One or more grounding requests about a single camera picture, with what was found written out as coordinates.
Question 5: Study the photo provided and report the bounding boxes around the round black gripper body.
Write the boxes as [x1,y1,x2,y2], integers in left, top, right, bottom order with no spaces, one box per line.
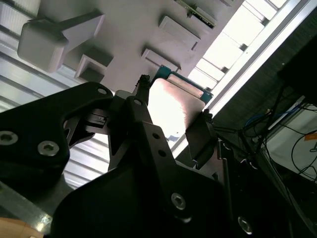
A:
[51,163,295,238]

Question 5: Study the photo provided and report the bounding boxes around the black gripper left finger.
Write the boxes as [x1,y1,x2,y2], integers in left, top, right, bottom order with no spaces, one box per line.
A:
[0,74,187,215]

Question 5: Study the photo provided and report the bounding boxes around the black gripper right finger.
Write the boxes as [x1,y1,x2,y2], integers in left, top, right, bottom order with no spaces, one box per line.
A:
[185,109,235,184]

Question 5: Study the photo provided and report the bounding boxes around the silver CPU with green board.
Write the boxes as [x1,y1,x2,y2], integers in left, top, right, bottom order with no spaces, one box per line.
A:
[148,64,214,140]

